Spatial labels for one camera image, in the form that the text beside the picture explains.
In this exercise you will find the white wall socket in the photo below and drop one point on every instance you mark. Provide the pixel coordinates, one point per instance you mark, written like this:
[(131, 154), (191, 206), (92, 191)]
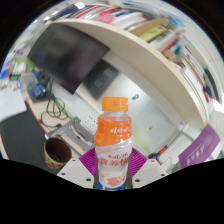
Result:
[(89, 122)]

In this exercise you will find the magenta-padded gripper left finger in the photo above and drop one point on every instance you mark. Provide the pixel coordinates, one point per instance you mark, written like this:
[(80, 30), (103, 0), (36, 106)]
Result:
[(73, 173)]

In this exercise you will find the orange-capped clear drink bottle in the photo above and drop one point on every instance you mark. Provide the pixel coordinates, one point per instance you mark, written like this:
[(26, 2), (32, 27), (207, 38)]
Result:
[(113, 133)]

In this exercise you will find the black computer monitor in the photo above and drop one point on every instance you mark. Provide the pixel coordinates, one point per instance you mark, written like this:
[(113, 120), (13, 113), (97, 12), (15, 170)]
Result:
[(66, 55)]

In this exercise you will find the black desk mat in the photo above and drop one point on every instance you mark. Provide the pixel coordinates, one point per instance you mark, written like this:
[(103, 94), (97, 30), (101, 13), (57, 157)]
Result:
[(20, 140)]

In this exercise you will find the small blue device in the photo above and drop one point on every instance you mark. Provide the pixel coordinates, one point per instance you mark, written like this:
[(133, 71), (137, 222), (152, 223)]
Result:
[(38, 90)]

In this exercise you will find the brown patterned paper cup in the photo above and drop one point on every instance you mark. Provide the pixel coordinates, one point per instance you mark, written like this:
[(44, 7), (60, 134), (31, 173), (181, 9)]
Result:
[(55, 160)]

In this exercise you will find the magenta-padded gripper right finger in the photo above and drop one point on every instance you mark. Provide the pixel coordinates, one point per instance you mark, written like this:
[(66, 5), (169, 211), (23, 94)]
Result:
[(151, 170)]

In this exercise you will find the grey metal laptop stand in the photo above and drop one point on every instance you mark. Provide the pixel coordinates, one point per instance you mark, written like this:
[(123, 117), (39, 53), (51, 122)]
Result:
[(71, 130)]

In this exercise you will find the purple pennant flag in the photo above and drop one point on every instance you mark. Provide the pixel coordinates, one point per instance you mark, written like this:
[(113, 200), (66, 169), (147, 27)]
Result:
[(200, 148)]

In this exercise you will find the white open notebook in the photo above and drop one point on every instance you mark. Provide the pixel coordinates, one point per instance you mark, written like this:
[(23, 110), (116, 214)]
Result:
[(10, 105)]

